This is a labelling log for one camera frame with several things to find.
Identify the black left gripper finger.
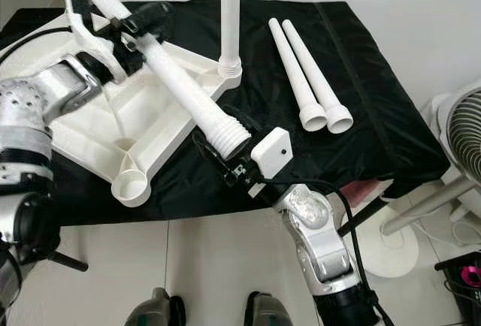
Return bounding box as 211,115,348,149
120,0,175,38
137,39,160,71

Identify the white plastic table leg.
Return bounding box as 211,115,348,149
62,0,253,160
281,20,354,134
268,18,328,131
218,0,243,79

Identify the white plastic table top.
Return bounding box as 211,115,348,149
0,7,243,208

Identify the black metal table leg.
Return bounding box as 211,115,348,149
338,198,386,238
45,249,89,274

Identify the grey right robot foot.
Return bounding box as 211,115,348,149
244,291,301,326

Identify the grey robot foot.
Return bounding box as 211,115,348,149
244,291,301,326
124,287,187,326

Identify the black table cloth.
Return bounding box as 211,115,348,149
0,0,452,225

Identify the grey left robot foot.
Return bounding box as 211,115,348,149
124,287,187,326

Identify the magenta vacuum cleaner part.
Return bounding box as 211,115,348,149
458,264,481,290

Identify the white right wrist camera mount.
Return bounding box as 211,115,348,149
244,126,293,192

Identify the white pedestal fan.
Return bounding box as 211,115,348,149
361,78,481,278

